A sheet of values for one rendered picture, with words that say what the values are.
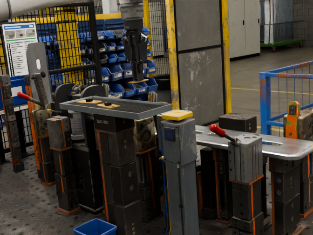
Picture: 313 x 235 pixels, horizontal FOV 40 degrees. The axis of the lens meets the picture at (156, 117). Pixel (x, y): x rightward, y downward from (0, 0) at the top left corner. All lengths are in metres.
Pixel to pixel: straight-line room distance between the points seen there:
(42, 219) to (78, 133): 0.35
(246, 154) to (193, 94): 3.68
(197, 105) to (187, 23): 0.93
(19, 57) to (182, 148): 1.61
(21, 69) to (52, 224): 1.15
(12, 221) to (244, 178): 0.94
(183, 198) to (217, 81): 4.05
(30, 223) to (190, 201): 0.73
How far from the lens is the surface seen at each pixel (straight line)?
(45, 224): 1.71
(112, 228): 1.38
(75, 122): 1.68
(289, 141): 1.42
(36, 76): 1.97
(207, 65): 5.02
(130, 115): 1.17
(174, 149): 1.14
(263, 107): 3.47
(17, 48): 2.56
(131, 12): 1.66
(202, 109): 5.01
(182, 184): 1.17
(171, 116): 1.12
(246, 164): 1.22
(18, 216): 1.81
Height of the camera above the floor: 1.41
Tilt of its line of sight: 13 degrees down
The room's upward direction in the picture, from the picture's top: 5 degrees counter-clockwise
